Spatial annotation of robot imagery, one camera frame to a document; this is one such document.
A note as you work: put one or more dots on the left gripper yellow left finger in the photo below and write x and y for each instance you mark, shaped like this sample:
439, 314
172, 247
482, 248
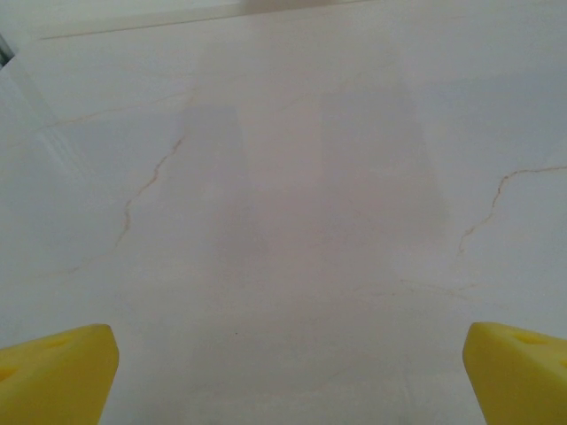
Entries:
53, 380

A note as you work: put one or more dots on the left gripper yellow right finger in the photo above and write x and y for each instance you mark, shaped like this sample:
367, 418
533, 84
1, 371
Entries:
522, 380

